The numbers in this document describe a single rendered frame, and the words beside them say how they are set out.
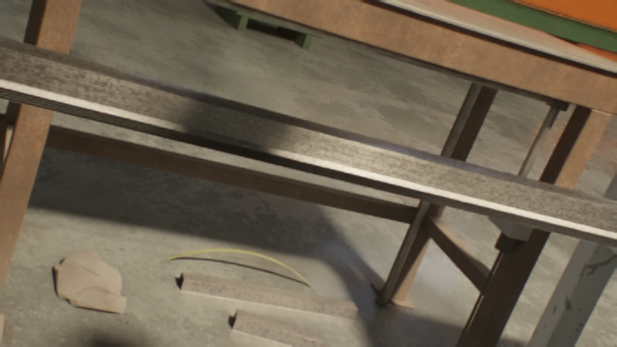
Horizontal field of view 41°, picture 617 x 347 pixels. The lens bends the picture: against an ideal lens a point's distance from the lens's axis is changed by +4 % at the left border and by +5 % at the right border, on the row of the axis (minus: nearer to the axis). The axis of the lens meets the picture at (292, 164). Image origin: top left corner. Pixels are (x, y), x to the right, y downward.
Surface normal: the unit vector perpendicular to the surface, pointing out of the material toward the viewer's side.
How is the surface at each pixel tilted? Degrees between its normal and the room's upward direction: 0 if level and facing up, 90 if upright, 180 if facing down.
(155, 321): 0
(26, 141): 90
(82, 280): 11
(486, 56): 90
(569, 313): 90
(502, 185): 75
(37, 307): 0
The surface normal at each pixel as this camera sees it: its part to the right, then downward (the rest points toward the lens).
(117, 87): 0.32, 0.14
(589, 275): 0.15, 0.36
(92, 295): 0.32, -0.79
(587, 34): 0.38, 0.39
